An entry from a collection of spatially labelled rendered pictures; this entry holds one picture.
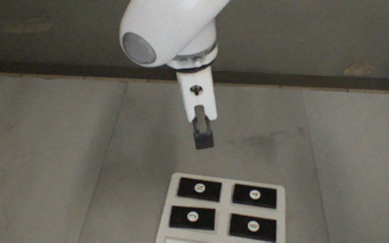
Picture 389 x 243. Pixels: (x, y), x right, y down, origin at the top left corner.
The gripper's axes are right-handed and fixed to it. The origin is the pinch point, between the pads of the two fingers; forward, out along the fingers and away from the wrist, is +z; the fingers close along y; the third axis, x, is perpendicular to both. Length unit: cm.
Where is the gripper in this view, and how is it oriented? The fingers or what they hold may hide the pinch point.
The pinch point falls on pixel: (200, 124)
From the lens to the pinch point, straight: 68.9
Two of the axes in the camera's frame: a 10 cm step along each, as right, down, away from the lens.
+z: 1.1, 6.8, 7.2
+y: -1.3, -7.1, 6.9
